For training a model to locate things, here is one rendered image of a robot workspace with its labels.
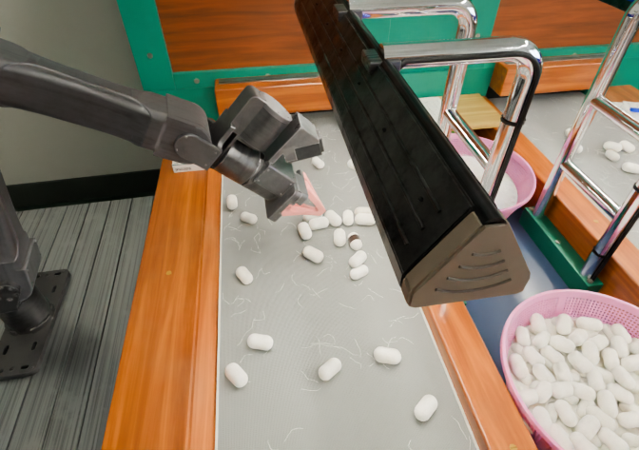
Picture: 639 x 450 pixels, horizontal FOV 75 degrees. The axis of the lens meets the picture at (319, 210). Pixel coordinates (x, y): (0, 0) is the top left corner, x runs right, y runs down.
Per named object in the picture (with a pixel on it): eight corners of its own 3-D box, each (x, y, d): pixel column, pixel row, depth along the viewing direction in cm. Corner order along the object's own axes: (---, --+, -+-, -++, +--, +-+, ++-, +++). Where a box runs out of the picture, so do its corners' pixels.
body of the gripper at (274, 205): (296, 158, 67) (260, 133, 63) (305, 197, 60) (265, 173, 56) (270, 184, 70) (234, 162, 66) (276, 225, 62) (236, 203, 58)
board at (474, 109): (368, 139, 92) (368, 134, 91) (353, 107, 103) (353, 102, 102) (506, 127, 96) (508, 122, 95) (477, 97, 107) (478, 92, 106)
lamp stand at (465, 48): (349, 334, 66) (373, 55, 36) (327, 244, 81) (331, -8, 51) (461, 318, 68) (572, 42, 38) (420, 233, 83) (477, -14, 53)
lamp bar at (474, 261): (407, 312, 26) (427, 230, 21) (294, 10, 72) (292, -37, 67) (525, 296, 27) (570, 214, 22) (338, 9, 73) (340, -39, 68)
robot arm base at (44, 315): (53, 242, 71) (9, 247, 70) (11, 346, 56) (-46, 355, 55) (71, 271, 76) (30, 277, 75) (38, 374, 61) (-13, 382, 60)
